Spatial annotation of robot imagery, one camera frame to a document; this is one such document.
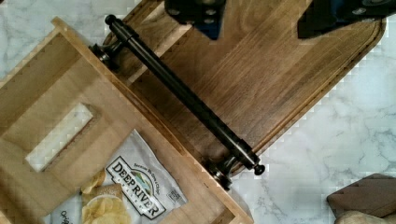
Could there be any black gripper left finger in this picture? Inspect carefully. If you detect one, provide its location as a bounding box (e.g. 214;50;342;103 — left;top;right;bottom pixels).
164;0;227;40

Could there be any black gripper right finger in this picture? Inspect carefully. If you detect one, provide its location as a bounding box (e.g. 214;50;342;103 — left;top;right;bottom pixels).
297;0;396;39

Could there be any wooden spoon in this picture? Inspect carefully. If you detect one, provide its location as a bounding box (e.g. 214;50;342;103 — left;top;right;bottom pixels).
334;211;396;224

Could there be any brown wooden utensil holder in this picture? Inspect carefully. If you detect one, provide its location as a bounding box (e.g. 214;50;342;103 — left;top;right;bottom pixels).
326;174;396;217

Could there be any black metal drawer handle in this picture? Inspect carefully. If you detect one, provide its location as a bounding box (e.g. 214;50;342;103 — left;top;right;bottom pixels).
89;15;265;190

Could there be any dark wooden cutting board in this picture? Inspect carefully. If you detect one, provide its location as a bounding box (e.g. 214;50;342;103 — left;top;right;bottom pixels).
111;0;386;172

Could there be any Deep River chips bag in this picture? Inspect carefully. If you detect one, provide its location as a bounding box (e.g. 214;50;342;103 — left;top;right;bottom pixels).
43;131;187;224

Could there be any light wooden drawer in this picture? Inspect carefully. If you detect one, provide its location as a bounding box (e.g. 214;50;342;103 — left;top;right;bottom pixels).
1;18;253;224

